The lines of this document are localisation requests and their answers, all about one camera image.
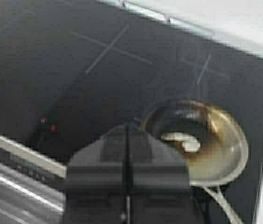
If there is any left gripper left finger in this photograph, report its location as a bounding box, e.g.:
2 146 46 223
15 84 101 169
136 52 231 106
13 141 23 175
61 125 128 224

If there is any stainless steel stove range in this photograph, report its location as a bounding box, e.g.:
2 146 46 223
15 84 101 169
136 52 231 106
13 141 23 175
0 0 263 224

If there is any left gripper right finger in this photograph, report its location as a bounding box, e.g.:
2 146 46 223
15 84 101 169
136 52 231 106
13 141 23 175
129 126 196 224

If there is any stainless steel frying pan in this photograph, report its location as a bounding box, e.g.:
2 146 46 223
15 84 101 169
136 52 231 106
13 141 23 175
140 99 249 224

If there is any raw shrimp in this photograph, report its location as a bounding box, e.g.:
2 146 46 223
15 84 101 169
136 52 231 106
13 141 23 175
161 132 201 153

